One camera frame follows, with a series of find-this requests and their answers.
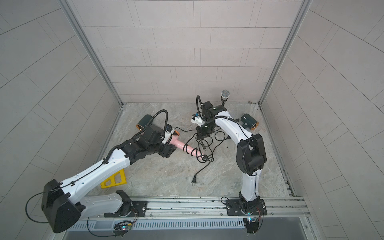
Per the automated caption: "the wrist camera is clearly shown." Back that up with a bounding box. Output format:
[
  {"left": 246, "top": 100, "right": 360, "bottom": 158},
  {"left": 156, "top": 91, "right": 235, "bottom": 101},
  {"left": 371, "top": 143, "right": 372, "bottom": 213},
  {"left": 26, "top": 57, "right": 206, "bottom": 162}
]
[
  {"left": 162, "top": 124, "right": 175, "bottom": 145},
  {"left": 191, "top": 113, "right": 206, "bottom": 127}
]

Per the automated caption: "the microphone on black stand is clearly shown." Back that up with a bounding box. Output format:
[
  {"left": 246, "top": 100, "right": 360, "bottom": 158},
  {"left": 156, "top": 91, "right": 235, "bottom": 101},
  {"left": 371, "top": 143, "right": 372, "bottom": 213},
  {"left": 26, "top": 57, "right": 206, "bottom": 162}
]
[{"left": 221, "top": 90, "right": 230, "bottom": 107}]

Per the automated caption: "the pink hair dryer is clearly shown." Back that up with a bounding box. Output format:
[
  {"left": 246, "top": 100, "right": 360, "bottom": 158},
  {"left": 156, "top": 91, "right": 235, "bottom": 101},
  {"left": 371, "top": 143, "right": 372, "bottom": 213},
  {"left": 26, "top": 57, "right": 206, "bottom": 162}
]
[{"left": 170, "top": 130, "right": 206, "bottom": 162}]

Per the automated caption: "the left green hair dryer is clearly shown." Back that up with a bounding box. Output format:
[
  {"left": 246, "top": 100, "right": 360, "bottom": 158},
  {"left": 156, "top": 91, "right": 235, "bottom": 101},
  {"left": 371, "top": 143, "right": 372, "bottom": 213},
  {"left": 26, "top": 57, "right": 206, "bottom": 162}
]
[{"left": 136, "top": 115, "right": 153, "bottom": 131}]

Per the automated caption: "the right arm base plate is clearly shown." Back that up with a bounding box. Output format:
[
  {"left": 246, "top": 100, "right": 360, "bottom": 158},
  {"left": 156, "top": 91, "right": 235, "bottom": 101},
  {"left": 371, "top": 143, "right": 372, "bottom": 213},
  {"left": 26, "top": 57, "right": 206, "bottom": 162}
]
[{"left": 225, "top": 199, "right": 268, "bottom": 217}]

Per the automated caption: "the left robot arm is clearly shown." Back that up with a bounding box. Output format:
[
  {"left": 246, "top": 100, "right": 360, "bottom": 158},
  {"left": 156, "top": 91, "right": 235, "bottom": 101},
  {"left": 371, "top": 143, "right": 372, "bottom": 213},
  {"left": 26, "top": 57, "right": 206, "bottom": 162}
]
[{"left": 41, "top": 124, "right": 178, "bottom": 234}]

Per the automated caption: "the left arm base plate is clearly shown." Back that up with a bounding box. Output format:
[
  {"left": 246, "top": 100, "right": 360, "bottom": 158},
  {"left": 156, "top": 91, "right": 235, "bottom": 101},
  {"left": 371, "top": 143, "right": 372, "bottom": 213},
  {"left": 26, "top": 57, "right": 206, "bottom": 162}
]
[{"left": 104, "top": 201, "right": 148, "bottom": 218}]

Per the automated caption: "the green dryer cord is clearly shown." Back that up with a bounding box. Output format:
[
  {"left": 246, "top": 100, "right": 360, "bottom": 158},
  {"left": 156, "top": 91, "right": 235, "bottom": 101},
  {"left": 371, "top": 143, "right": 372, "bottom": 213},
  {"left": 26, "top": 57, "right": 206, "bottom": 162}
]
[
  {"left": 190, "top": 140, "right": 223, "bottom": 185},
  {"left": 194, "top": 130, "right": 232, "bottom": 151}
]

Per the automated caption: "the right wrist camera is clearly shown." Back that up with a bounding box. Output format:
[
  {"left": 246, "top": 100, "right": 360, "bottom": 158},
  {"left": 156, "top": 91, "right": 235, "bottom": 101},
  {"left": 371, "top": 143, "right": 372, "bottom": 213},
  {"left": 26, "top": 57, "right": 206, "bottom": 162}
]
[{"left": 191, "top": 113, "right": 206, "bottom": 127}]

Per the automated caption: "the aluminium rail frame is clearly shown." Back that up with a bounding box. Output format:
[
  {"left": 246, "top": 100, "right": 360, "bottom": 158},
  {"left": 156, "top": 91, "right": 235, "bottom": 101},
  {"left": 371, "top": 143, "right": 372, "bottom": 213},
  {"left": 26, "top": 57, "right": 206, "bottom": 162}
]
[{"left": 58, "top": 196, "right": 311, "bottom": 223}]

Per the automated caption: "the yellow triangular plastic piece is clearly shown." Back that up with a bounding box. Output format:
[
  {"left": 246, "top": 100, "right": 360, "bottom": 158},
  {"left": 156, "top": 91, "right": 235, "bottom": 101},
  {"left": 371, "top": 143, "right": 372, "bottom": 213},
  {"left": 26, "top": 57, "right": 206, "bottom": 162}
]
[{"left": 100, "top": 169, "right": 127, "bottom": 189}]

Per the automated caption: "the right green hair dryer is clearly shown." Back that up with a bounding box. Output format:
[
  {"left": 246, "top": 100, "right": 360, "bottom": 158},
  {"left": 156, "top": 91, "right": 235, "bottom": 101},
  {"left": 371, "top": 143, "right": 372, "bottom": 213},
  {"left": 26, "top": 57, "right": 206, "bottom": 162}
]
[{"left": 241, "top": 114, "right": 259, "bottom": 131}]

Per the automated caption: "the right green dryer cord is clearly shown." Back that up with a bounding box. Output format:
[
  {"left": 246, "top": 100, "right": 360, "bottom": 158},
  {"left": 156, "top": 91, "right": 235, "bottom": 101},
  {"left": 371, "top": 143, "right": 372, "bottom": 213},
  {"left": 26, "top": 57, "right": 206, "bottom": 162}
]
[{"left": 190, "top": 140, "right": 223, "bottom": 185}]

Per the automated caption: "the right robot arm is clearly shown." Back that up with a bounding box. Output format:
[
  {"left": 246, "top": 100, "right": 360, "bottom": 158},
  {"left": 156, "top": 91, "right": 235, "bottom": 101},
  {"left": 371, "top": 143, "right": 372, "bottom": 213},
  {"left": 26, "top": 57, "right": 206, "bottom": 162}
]
[{"left": 192, "top": 102, "right": 267, "bottom": 215}]

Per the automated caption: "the left green dryer cord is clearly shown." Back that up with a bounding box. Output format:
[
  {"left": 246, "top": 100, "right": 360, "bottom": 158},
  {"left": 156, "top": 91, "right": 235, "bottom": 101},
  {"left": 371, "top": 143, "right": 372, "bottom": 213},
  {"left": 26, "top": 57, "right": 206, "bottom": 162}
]
[{"left": 194, "top": 130, "right": 232, "bottom": 151}]

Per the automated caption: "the pink dryer black cord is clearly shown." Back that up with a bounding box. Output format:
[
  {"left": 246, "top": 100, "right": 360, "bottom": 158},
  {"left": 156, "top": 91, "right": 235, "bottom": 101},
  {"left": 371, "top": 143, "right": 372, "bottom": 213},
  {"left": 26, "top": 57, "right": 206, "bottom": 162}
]
[{"left": 179, "top": 128, "right": 216, "bottom": 164}]

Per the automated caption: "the circuit board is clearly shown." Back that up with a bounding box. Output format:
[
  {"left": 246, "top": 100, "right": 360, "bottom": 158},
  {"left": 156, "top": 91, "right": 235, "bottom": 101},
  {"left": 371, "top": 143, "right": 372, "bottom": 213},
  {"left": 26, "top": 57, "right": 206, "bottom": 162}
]
[
  {"left": 243, "top": 218, "right": 260, "bottom": 234},
  {"left": 114, "top": 221, "right": 133, "bottom": 232}
]

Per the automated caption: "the left circuit board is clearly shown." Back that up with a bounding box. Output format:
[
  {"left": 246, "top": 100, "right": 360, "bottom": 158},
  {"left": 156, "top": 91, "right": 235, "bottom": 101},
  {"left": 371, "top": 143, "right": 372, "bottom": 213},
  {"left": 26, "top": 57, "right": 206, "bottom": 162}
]
[{"left": 114, "top": 221, "right": 133, "bottom": 232}]

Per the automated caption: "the green hair dryer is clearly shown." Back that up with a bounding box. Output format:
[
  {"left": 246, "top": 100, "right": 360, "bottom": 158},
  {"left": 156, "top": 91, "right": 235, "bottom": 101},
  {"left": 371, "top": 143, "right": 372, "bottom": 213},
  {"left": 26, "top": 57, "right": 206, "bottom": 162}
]
[
  {"left": 241, "top": 114, "right": 259, "bottom": 131},
  {"left": 136, "top": 115, "right": 153, "bottom": 131}
]

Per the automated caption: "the right circuit board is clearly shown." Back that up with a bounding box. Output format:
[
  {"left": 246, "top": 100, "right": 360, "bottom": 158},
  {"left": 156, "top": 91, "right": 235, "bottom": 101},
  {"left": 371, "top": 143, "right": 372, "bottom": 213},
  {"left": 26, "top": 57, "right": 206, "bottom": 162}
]
[{"left": 243, "top": 218, "right": 260, "bottom": 234}]

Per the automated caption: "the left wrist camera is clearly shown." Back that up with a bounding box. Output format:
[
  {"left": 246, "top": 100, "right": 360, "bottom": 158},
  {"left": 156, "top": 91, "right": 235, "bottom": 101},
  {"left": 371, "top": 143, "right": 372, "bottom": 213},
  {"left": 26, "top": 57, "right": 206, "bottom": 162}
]
[{"left": 162, "top": 124, "right": 175, "bottom": 145}]

